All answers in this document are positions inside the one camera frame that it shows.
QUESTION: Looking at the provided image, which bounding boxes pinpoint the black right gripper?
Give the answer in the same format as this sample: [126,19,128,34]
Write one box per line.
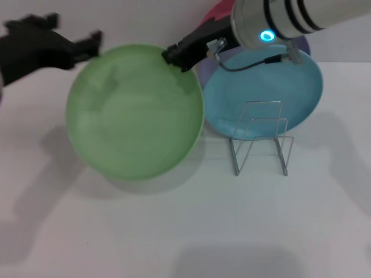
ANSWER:
[161,13,242,73]

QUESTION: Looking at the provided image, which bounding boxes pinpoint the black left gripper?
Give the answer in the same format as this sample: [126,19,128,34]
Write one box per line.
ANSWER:
[0,12,104,87]

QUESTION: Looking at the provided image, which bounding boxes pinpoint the green plastic plate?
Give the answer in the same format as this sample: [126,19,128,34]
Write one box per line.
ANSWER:
[65,43,205,182]

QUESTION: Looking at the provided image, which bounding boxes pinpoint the purple plastic plate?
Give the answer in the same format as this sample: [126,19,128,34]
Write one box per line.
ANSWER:
[197,36,312,87]

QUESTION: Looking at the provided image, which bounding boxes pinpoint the red plastic plate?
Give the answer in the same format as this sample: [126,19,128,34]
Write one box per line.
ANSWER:
[199,0,241,27]

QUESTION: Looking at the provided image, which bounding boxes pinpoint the teal blue plastic plate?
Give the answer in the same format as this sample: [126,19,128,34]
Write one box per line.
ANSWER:
[202,47,324,142]

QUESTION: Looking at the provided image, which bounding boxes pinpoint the black cable with plugs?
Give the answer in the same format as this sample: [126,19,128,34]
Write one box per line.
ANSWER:
[206,38,304,72]

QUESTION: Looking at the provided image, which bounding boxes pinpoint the chrome wire plate rack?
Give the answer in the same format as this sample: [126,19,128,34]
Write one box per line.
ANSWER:
[228,100,294,177]

